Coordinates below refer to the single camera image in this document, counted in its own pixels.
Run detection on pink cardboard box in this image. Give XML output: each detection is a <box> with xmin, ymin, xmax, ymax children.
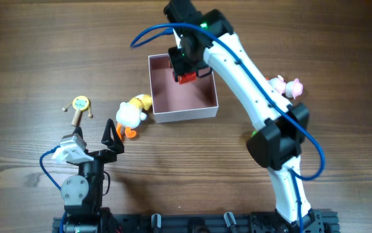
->
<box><xmin>148</xmin><ymin>54</ymin><xmax>219</xmax><ymax>123</ymax></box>

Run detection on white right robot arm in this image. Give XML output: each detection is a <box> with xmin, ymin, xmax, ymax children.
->
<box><xmin>164</xmin><ymin>0</ymin><xmax>323</xmax><ymax>232</ymax></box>

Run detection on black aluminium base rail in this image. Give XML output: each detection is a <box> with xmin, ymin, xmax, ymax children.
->
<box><xmin>52</xmin><ymin>210</ymin><xmax>340</xmax><ymax>233</ymax></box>

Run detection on red toy fire truck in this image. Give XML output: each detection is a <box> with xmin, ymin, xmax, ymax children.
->
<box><xmin>173</xmin><ymin>71</ymin><xmax>197</xmax><ymax>84</ymax></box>

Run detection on yellow wooden rattle drum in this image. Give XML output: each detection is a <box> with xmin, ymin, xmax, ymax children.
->
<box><xmin>61</xmin><ymin>95</ymin><xmax>93</xmax><ymax>127</ymax></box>

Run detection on white plush duck yellow hat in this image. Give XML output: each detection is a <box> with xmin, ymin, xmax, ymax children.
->
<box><xmin>116</xmin><ymin>94</ymin><xmax>153</xmax><ymax>140</ymax></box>

